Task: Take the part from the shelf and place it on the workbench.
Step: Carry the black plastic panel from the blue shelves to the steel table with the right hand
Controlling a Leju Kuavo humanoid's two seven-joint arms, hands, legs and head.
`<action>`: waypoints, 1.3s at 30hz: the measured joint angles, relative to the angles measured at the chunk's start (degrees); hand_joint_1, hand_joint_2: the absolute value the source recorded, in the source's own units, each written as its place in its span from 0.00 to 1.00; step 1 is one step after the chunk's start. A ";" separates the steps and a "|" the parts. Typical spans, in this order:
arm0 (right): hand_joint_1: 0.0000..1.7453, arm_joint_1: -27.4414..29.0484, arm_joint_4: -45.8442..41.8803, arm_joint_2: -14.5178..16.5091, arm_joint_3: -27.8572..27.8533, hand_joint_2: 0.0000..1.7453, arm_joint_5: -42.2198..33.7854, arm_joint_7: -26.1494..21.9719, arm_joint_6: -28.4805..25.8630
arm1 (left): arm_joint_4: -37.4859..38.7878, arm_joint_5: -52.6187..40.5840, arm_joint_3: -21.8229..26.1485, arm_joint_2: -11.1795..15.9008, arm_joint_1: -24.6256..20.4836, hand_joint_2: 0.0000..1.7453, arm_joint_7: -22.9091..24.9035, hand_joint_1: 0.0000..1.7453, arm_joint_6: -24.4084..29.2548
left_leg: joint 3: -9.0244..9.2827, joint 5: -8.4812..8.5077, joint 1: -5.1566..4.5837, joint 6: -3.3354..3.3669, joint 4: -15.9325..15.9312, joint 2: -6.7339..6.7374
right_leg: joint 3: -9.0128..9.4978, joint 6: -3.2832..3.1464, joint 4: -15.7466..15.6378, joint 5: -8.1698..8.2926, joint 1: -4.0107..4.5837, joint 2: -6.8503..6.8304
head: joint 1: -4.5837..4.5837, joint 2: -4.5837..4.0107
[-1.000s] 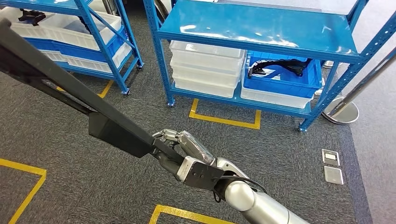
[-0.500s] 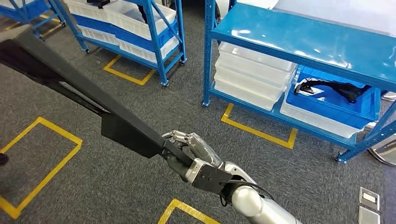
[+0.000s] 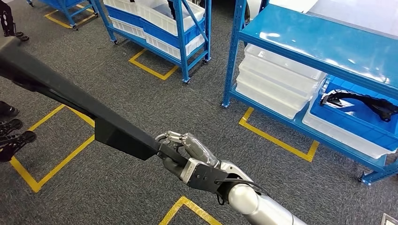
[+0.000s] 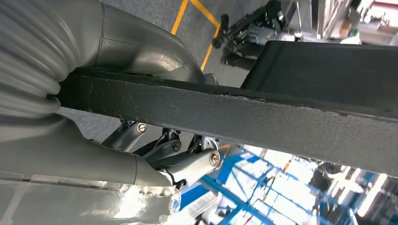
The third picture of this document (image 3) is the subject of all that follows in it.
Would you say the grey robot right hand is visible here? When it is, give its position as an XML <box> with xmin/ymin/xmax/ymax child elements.
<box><xmin>154</xmin><ymin>130</ymin><xmax>220</xmax><ymax>181</ymax></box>

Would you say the black plastic frame part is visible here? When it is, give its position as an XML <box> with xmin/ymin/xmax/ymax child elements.
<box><xmin>0</xmin><ymin>37</ymin><xmax>190</xmax><ymax>168</ymax></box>

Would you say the blue metal shelf rack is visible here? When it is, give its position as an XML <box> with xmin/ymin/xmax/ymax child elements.
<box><xmin>93</xmin><ymin>0</ymin><xmax>213</xmax><ymax>84</ymax></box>
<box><xmin>221</xmin><ymin>0</ymin><xmax>398</xmax><ymax>186</ymax></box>
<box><xmin>26</xmin><ymin>0</ymin><xmax>100</xmax><ymax>31</ymax></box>

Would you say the yellow floor tape mark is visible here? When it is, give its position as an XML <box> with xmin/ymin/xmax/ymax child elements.
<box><xmin>238</xmin><ymin>107</ymin><xmax>320</xmax><ymax>163</ymax></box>
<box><xmin>128</xmin><ymin>48</ymin><xmax>180</xmax><ymax>82</ymax></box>

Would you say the blue plastic bin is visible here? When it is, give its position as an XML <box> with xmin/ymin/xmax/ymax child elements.
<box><xmin>140</xmin><ymin>18</ymin><xmax>206</xmax><ymax>49</ymax></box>
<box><xmin>310</xmin><ymin>75</ymin><xmax>398</xmax><ymax>152</ymax></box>

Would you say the black stand with feet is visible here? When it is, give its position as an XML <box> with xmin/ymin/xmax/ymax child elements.
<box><xmin>0</xmin><ymin>119</ymin><xmax>37</xmax><ymax>163</ymax></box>

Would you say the open metal floor socket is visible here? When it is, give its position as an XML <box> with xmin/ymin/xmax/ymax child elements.
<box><xmin>381</xmin><ymin>213</ymin><xmax>398</xmax><ymax>225</ymax></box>

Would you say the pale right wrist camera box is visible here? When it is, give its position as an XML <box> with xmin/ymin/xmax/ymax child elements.
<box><xmin>179</xmin><ymin>157</ymin><xmax>203</xmax><ymax>185</ymax></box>

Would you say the black curved bracket part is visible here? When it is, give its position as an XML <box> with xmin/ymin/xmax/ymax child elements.
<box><xmin>320</xmin><ymin>89</ymin><xmax>398</xmax><ymax>122</ymax></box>

